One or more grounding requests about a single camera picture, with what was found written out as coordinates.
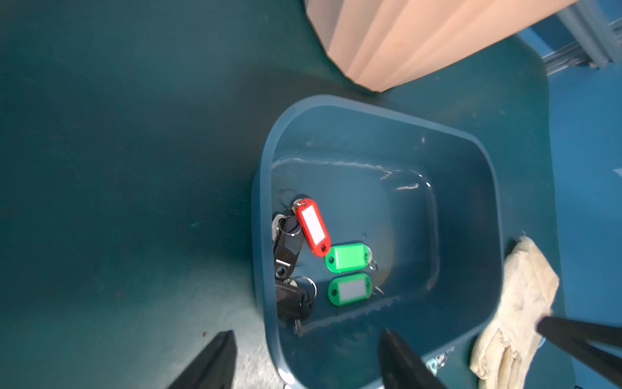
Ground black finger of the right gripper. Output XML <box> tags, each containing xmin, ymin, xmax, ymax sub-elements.
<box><xmin>536</xmin><ymin>317</ymin><xmax>621</xmax><ymax>387</ymax></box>

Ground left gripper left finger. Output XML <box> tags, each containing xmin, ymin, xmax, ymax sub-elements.
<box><xmin>168</xmin><ymin>331</ymin><xmax>237</xmax><ymax>389</ymax></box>

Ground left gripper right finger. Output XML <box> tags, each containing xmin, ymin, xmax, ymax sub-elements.
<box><xmin>378</xmin><ymin>329</ymin><xmax>446</xmax><ymax>389</ymax></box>

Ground light blue tag key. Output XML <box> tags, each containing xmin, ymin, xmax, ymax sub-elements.
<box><xmin>426</xmin><ymin>353</ymin><xmax>448</xmax><ymax>375</ymax></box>

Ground beige work glove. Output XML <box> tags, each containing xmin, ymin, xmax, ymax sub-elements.
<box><xmin>470</xmin><ymin>237</ymin><xmax>560</xmax><ymax>388</ymax></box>

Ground green tag key lower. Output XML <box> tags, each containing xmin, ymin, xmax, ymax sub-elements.
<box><xmin>327</xmin><ymin>272</ymin><xmax>384</xmax><ymax>307</ymax></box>

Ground green tag key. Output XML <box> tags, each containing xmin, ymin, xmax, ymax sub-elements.
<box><xmin>327</xmin><ymin>272</ymin><xmax>384</xmax><ymax>307</ymax></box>
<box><xmin>325</xmin><ymin>243</ymin><xmax>377</xmax><ymax>274</ymax></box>

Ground green tag key upper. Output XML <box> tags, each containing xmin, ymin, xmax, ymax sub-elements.
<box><xmin>325</xmin><ymin>243</ymin><xmax>377</xmax><ymax>274</ymax></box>

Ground pink flower pot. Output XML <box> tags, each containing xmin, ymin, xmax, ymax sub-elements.
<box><xmin>305</xmin><ymin>0</ymin><xmax>570</xmax><ymax>92</ymax></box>

